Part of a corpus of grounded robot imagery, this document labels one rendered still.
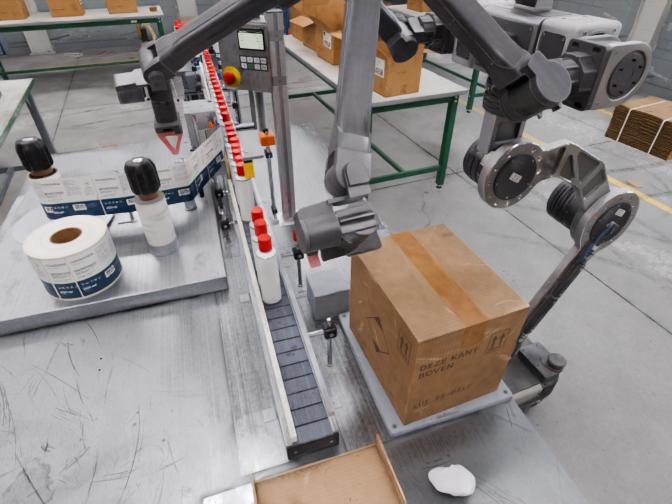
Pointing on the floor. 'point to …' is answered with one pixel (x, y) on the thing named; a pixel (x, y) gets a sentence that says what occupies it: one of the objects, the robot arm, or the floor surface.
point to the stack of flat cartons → (644, 126)
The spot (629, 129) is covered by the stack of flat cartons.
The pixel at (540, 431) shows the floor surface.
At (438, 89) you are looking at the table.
